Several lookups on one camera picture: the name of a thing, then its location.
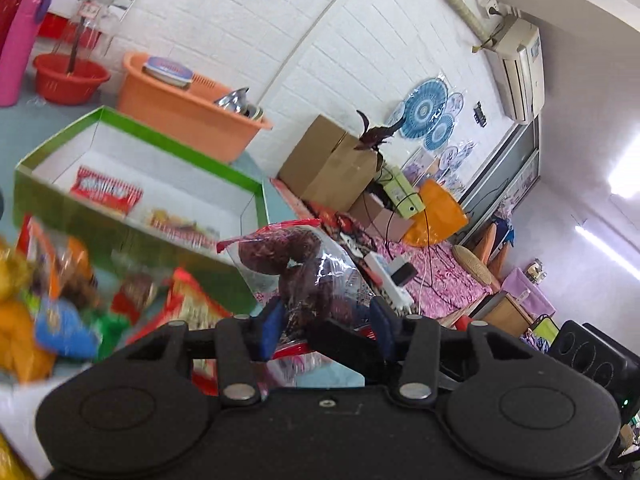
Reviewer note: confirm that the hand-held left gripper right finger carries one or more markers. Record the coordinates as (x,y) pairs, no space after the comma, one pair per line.
(382,329)

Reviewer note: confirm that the orange plastic basin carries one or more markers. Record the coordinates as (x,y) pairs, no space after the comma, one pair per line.
(185,110)

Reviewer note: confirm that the white air conditioner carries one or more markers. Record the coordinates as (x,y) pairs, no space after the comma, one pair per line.
(522,67)

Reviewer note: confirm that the red yellow snack packet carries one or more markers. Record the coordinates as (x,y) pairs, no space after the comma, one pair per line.
(182,230)

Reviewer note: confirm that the fluorescent tube light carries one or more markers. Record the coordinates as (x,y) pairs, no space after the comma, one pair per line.
(602,250)

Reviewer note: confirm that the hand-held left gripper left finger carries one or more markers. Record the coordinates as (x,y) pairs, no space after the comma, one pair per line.
(272,327)

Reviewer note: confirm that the clear glass jar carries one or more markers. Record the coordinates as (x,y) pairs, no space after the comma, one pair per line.
(89,25)

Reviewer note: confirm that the white power strip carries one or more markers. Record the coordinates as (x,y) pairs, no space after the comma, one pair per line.
(387,280)

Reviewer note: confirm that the large blue patterned fan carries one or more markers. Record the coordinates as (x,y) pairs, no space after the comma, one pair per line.
(425,105)

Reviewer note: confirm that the red box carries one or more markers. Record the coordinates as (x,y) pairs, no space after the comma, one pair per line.
(52,25)

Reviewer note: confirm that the pile of mixed snack packets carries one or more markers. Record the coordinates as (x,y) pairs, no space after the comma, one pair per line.
(65,330)

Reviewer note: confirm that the blue rimmed plate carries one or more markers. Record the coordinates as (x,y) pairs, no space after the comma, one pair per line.
(167,71)

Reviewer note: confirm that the dark red ornament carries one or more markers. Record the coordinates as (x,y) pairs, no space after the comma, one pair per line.
(372,136)

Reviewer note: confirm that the black power adapter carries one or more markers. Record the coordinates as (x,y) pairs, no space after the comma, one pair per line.
(403,273)

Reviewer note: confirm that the orange plastic bag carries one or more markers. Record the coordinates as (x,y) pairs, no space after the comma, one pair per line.
(437,215)

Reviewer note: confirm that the brown cardboard box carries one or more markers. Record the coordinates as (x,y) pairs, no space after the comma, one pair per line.
(325,165)

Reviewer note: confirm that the clear bag of dark dates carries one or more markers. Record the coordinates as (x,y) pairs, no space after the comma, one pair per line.
(270,252)

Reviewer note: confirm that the red plastic basin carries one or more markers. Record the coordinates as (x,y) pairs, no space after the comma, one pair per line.
(70,80)

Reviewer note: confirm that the steel pot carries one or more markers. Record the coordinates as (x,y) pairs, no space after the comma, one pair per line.
(239,102)

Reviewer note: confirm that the purple cloth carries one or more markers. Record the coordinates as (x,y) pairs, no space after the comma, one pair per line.
(530,287)

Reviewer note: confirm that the light green small box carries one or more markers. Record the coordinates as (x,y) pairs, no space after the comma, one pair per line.
(405,195)

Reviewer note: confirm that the orange cushion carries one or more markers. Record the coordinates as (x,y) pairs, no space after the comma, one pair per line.
(492,249)

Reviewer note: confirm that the woven round cushion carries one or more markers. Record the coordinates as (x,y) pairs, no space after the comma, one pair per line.
(472,265)

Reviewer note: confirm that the pink thermos bottle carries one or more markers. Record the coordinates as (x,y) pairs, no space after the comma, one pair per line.
(20,45)

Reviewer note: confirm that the small wooden cabinet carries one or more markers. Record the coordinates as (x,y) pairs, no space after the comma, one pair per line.
(505,314)

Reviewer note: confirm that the small tan cardboard box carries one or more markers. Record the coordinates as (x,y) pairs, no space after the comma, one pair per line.
(382,217)

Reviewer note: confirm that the red white snack packet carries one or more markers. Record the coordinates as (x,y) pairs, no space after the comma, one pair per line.
(105,191)

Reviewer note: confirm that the green cardboard box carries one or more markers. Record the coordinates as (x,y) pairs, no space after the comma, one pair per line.
(50,195)

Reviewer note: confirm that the pink floral cloth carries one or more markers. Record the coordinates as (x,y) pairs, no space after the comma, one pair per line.
(445,272)

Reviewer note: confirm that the black speaker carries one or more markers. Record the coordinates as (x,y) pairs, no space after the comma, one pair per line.
(592,357)

